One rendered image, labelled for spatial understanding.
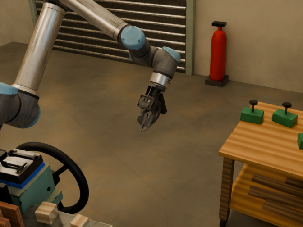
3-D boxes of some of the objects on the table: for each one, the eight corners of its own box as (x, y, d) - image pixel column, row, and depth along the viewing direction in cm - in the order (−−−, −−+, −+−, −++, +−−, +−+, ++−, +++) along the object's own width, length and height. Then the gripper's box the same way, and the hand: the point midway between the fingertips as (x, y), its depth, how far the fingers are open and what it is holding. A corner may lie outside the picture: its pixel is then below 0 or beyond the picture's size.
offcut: (82, 238, 84) (80, 227, 82) (71, 233, 85) (69, 223, 83) (90, 228, 86) (88, 217, 84) (79, 224, 87) (77, 213, 85)
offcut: (37, 221, 88) (34, 212, 87) (45, 211, 91) (43, 201, 90) (51, 224, 87) (48, 215, 86) (58, 213, 90) (56, 203, 89)
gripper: (144, 79, 154) (126, 125, 153) (162, 85, 150) (142, 132, 149) (153, 85, 162) (135, 129, 161) (170, 91, 157) (152, 136, 156)
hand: (143, 129), depth 157 cm, fingers closed
